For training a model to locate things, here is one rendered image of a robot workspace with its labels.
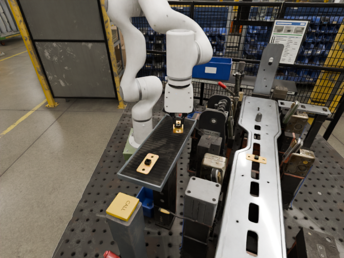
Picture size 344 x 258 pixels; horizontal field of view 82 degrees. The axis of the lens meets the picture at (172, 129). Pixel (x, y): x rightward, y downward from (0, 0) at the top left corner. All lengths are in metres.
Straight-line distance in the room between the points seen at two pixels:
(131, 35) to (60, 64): 2.66
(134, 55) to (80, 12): 2.27
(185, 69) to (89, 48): 2.73
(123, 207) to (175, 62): 0.43
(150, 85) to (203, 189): 0.64
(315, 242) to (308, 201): 0.58
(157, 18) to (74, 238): 0.95
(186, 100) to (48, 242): 1.64
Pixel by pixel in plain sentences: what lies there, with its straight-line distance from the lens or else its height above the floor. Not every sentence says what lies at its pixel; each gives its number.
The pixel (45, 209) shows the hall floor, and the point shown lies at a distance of 2.22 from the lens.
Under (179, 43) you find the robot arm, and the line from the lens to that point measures 0.61.
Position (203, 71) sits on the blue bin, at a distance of 1.65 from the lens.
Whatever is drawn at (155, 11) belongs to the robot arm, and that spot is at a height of 1.55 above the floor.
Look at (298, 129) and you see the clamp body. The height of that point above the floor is 0.96.
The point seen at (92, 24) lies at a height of 1.25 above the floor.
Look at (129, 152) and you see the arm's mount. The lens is 1.23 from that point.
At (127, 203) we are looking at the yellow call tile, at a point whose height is 1.16.
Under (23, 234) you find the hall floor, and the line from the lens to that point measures 2.15.
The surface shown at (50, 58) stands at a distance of 3.62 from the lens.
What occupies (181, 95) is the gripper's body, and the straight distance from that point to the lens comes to 0.68.
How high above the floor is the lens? 1.59
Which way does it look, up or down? 34 degrees down
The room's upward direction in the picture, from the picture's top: straight up
